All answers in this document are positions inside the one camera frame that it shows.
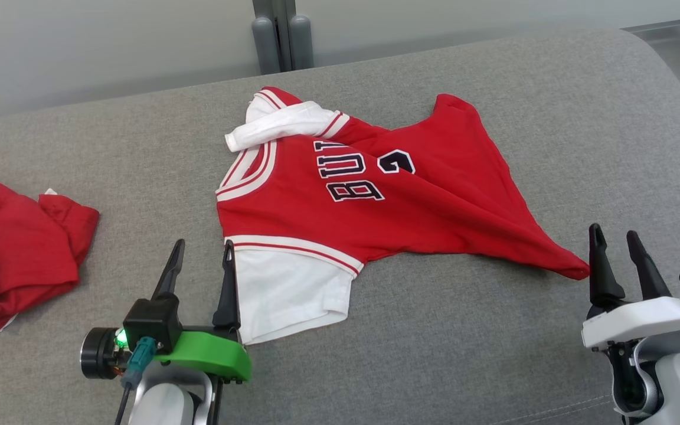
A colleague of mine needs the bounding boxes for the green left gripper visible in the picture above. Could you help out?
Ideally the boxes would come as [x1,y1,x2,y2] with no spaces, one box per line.
[151,238,253,384]

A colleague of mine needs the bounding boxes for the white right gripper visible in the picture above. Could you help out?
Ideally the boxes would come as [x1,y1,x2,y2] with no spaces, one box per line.
[581,223,680,351]

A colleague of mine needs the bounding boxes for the red shorts with white stripe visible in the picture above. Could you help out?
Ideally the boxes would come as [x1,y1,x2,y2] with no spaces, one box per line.
[0,179,100,336]

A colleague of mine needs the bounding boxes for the red white basketball jersey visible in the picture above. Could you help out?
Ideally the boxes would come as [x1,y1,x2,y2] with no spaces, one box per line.
[216,87,590,346]

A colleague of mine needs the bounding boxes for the grey fabric sofa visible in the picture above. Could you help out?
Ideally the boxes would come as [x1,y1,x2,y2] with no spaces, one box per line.
[0,28,680,425]

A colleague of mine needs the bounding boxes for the grey partition post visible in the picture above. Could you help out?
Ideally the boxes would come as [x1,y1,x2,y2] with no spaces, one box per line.
[251,0,315,76]

